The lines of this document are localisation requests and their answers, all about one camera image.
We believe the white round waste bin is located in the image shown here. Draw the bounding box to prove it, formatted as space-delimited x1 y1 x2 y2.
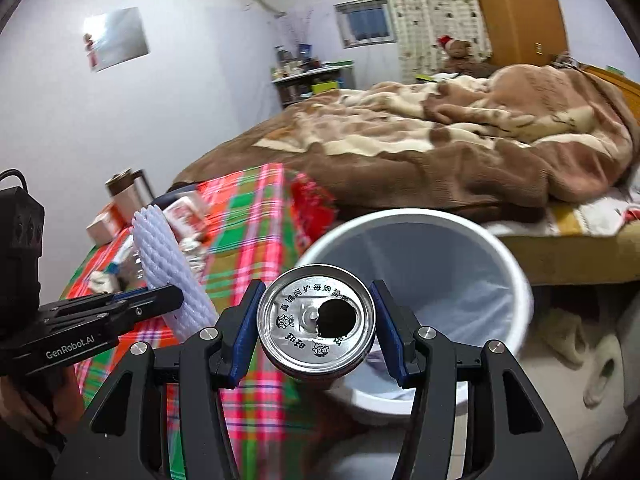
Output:
295 209 533 416

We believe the plaid tablecloth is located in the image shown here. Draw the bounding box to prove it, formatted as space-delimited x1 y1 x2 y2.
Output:
59 162 336 480

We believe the barred window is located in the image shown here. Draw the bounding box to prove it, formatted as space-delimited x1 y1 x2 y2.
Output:
334 0 399 50

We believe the black cable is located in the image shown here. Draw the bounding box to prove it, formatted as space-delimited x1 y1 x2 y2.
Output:
584 430 626 480

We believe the cluster of small bottles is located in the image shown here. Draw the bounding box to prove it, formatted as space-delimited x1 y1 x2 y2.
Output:
272 45 322 80

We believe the crumpled white tissue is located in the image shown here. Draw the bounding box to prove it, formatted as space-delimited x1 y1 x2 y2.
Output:
89 270 122 294

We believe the person's left hand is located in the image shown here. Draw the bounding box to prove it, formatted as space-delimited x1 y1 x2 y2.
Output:
0 365 87 445

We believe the wooden wardrobe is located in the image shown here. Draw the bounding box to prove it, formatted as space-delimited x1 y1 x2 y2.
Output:
465 0 572 68

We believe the dotted white curtain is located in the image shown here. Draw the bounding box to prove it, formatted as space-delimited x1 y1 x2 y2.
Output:
378 0 493 83

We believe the red patterned bag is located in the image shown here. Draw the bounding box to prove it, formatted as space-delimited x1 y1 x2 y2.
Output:
289 172 337 243

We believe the brown teddy bear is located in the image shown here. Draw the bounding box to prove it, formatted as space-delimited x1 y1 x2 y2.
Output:
436 35 476 74

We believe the silver drink can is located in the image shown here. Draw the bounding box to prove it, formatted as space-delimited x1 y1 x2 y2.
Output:
256 263 378 391

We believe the clear plastic bottle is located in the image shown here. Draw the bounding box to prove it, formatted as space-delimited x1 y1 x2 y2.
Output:
116 242 151 287

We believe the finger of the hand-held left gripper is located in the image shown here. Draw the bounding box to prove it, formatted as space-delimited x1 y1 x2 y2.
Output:
37 285 184 336

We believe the crumpled silver wrapper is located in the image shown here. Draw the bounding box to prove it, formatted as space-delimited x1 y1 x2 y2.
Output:
179 237 209 272

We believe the white foam fruit net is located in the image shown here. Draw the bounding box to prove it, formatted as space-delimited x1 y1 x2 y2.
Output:
131 204 219 341

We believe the white shelf unit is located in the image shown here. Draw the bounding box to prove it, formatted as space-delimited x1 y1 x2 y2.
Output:
271 62 357 110

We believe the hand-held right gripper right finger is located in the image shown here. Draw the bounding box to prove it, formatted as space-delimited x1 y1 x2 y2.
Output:
370 280 581 480

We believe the pink and white box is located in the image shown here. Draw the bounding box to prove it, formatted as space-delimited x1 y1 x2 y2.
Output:
86 203 126 246

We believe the white printed bed sheet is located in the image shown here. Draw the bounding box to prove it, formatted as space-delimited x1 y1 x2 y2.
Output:
545 180 640 239

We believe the brown and cream blanket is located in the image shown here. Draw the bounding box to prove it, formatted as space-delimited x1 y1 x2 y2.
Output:
170 62 636 223

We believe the glossy wall poster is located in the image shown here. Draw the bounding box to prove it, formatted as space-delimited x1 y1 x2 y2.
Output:
82 6 151 72

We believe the red and white drink carton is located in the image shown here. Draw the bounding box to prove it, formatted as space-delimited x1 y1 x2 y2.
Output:
162 190 211 241

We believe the vase of bare branches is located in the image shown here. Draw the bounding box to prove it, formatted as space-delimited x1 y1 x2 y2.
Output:
272 7 317 61

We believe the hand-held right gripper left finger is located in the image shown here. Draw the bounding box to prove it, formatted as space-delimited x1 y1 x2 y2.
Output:
52 280 268 480

